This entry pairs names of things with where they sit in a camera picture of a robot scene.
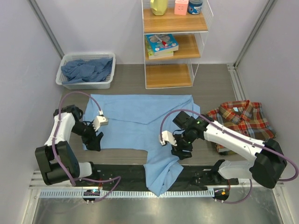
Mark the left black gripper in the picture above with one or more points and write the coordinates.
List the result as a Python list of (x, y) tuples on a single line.
[(92, 142)]

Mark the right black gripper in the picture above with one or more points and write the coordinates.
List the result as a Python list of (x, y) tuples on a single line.
[(178, 151)]

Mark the light blue long sleeve shirt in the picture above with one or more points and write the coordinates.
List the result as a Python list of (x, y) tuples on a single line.
[(134, 122)]

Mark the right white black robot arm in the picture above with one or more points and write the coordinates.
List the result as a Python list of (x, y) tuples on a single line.
[(262, 159)]

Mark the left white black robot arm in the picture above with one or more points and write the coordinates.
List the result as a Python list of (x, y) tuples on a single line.
[(56, 160)]

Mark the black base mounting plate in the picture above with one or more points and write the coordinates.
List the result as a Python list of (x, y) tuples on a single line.
[(133, 177)]

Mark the white plastic basket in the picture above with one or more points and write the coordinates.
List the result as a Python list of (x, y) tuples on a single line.
[(85, 85)]

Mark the dark blue checked shirt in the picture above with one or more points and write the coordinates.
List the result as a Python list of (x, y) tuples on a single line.
[(79, 71)]

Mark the red plaid folded shirt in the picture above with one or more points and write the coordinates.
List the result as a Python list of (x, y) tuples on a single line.
[(244, 117)]

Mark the green book underneath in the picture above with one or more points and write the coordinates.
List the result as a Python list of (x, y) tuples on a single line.
[(151, 56)]

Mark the red white marker pen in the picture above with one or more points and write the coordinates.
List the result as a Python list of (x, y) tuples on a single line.
[(163, 42)]

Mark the pink box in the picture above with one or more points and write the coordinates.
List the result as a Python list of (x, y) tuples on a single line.
[(181, 7)]

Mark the blue tin can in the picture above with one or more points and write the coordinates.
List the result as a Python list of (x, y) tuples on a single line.
[(195, 7)]

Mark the yellow bottle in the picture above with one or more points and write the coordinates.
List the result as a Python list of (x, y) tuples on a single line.
[(158, 7)]

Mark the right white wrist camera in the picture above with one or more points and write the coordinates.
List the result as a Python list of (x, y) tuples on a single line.
[(167, 137)]

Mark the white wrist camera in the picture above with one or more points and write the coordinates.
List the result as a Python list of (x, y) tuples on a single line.
[(167, 137), (99, 121)]

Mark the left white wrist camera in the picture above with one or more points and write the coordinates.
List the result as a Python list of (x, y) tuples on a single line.
[(99, 121)]

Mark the white slotted cable duct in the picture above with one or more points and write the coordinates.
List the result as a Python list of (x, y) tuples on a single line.
[(92, 193)]

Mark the white wire wooden shelf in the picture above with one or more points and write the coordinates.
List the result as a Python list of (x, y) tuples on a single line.
[(174, 33)]

